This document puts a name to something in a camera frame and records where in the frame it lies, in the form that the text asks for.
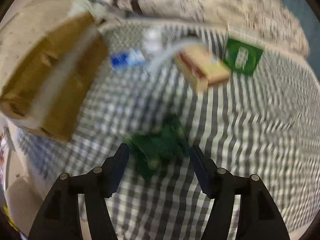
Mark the checkered bed sheet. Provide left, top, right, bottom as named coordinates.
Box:
left=17, top=50, right=319, bottom=239

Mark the green 666 box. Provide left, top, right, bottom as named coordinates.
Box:
left=223, top=37, right=264, bottom=76

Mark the floral duvet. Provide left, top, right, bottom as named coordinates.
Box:
left=91, top=0, right=310, bottom=57

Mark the green sachet packet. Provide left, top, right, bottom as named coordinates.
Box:
left=125, top=114, right=189, bottom=181

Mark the cardboard box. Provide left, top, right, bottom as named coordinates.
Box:
left=1, top=12, right=108, bottom=141

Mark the teal curtain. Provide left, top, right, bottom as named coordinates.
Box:
left=281, top=0, right=319, bottom=79

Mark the brown beige medicine box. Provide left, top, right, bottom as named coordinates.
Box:
left=174, top=44, right=231, bottom=93

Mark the white curved tube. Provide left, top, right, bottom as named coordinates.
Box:
left=145, top=37, right=203, bottom=71

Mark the plastic water bottle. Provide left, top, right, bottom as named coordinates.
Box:
left=110, top=48, right=145, bottom=70

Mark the mint green towel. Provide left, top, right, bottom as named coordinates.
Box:
left=67, top=0, right=108, bottom=25

